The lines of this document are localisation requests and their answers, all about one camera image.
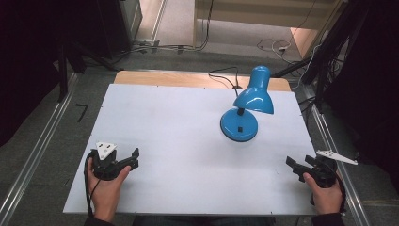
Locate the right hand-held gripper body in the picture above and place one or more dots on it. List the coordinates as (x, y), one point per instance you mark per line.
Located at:
(326, 172)

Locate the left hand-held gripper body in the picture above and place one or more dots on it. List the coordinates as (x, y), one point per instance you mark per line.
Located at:
(105, 163)

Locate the blue desk lamp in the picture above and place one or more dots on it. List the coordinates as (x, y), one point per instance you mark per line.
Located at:
(247, 100)

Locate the person's right hand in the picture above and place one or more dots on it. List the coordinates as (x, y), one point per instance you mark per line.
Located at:
(324, 196)

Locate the person's left hand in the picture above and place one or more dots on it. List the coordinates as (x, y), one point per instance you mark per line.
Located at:
(105, 194)

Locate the black metal stand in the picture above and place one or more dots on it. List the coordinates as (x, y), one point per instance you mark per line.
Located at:
(62, 72)

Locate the dark curtain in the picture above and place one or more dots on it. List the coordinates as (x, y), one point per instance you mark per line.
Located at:
(28, 56)
(376, 78)

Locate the black tripod stand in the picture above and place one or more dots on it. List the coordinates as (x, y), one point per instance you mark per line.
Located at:
(326, 40)

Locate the black cabinet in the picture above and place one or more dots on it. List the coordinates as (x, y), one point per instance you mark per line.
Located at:
(113, 25)

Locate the light wooden furniture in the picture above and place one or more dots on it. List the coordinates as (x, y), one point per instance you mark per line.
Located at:
(266, 14)

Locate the metal floor rail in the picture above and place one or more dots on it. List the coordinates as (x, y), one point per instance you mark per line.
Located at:
(34, 157)
(332, 147)

